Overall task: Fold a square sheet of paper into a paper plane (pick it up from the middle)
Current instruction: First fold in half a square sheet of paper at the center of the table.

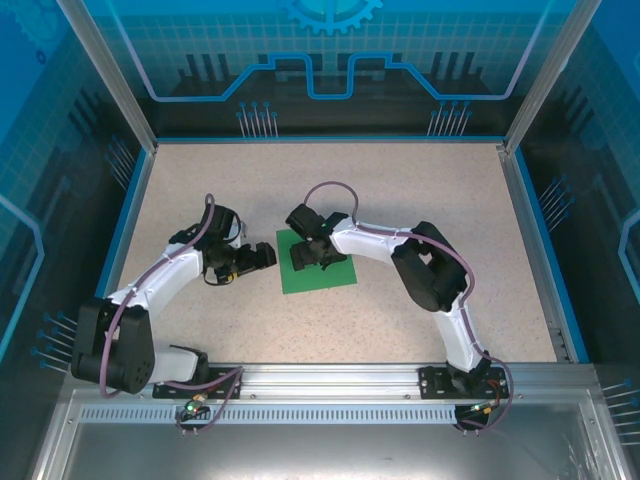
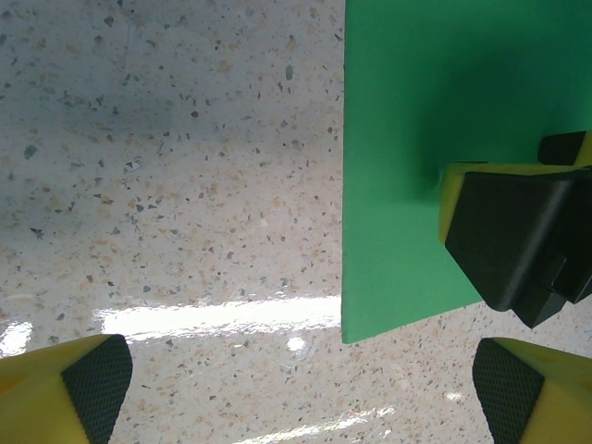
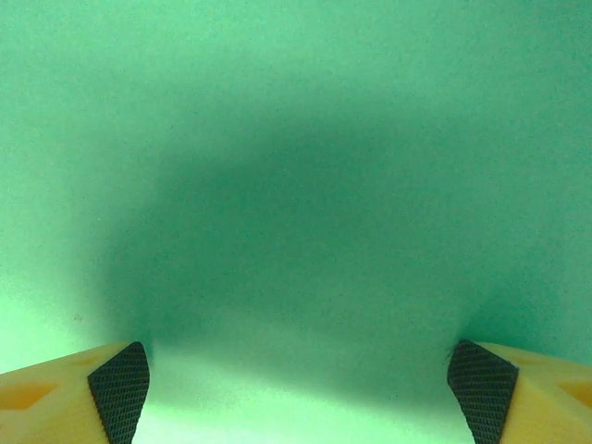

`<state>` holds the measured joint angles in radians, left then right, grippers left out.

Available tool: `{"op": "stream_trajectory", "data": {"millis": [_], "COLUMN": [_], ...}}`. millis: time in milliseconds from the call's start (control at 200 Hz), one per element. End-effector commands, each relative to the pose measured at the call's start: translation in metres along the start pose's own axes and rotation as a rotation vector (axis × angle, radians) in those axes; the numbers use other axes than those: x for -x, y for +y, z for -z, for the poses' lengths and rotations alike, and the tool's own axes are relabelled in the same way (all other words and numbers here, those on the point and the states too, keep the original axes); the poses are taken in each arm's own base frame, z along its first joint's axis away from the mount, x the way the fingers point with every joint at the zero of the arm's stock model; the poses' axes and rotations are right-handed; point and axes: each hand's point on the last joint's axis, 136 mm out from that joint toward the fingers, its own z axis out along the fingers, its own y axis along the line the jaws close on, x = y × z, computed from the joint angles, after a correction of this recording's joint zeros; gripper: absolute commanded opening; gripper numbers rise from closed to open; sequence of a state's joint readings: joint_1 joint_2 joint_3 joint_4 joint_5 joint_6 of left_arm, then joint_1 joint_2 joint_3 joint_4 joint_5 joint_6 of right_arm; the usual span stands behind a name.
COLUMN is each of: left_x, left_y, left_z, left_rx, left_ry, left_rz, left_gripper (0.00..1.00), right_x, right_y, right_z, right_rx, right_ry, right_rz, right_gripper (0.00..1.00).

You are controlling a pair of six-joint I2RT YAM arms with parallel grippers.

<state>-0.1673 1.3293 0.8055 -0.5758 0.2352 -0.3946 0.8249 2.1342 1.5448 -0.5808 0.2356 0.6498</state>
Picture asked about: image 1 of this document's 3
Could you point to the green cloth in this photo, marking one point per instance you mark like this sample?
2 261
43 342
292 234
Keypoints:
320 281

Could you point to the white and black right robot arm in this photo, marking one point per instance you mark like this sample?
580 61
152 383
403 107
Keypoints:
430 280

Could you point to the yellow connector with green light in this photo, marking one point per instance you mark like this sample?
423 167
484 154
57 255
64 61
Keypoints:
481 408
194 404

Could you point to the aluminium mounting rail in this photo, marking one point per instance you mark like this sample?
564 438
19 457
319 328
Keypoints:
330 380

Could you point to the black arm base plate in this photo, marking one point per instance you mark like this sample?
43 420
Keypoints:
225 382
435 382

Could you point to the aluminium side rail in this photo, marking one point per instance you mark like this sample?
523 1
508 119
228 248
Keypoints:
532 250

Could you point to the aluminium frame post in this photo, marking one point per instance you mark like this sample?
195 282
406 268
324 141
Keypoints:
547 75
107 75

